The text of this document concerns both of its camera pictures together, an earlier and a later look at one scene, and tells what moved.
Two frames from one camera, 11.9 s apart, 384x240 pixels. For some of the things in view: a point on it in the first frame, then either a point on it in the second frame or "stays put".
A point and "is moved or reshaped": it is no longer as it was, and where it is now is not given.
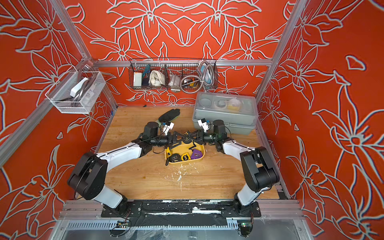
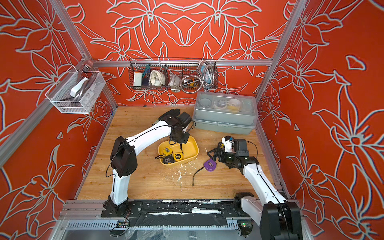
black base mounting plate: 215,207 stays put
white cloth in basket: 157,78 stays put
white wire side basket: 76,91 stays put
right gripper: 201,137 to 222,154
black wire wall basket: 176,74 stays put
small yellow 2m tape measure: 185,156 to 178,156
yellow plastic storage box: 186,147 is moved or reshaped
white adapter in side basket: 76,89 stays put
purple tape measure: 196,154 to 210,165
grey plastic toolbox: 239,112 stays put
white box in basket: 137,79 stays put
